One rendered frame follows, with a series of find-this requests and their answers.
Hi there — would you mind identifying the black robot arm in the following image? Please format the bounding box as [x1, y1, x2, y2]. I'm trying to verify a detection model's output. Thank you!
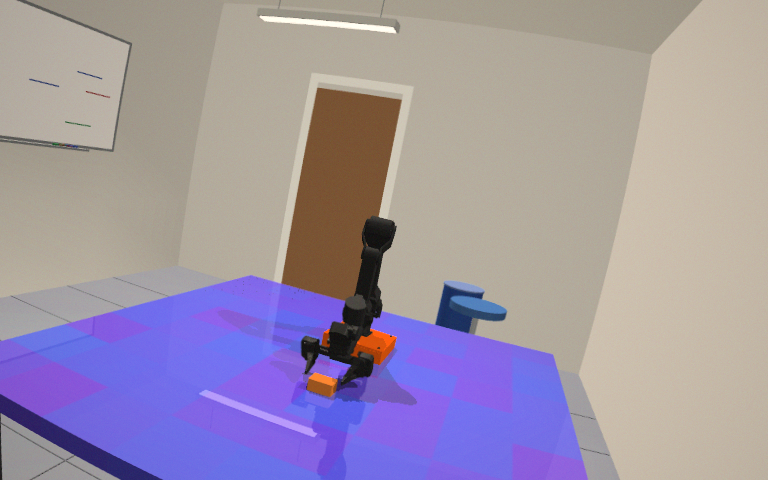
[327, 216, 397, 350]

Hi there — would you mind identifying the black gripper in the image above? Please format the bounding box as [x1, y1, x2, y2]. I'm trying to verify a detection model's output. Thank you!
[301, 336, 374, 386]

